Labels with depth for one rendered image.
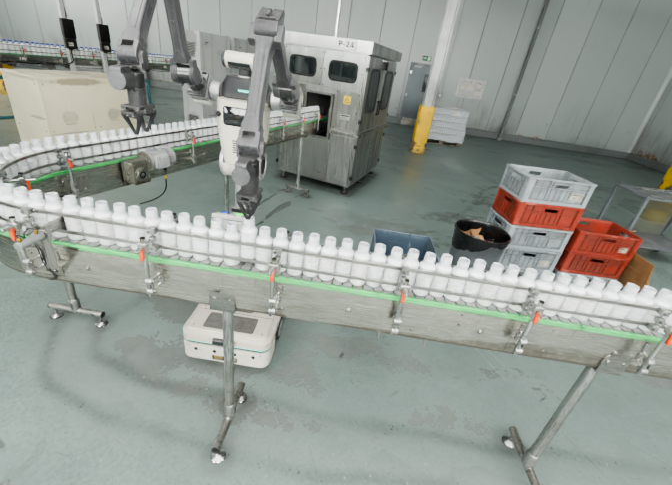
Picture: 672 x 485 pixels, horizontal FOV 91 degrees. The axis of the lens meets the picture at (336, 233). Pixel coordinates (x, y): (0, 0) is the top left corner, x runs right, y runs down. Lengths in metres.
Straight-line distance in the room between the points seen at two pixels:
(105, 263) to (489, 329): 1.45
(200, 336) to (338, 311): 1.06
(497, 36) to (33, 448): 13.73
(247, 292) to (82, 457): 1.15
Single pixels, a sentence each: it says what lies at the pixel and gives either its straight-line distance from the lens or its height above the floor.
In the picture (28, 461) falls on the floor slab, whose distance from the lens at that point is 2.21.
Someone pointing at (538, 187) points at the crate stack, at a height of 1.02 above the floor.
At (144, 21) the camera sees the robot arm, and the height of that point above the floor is 1.75.
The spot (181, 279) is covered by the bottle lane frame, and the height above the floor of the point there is 0.92.
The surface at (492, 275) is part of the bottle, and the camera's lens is 1.30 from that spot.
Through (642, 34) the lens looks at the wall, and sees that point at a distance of 15.72.
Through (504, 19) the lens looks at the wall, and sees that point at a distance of 13.82.
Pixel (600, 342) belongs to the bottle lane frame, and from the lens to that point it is 1.60.
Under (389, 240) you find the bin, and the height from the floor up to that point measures 0.89.
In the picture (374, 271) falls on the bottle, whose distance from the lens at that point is 1.20.
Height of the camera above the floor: 1.71
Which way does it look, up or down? 27 degrees down
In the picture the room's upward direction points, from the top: 9 degrees clockwise
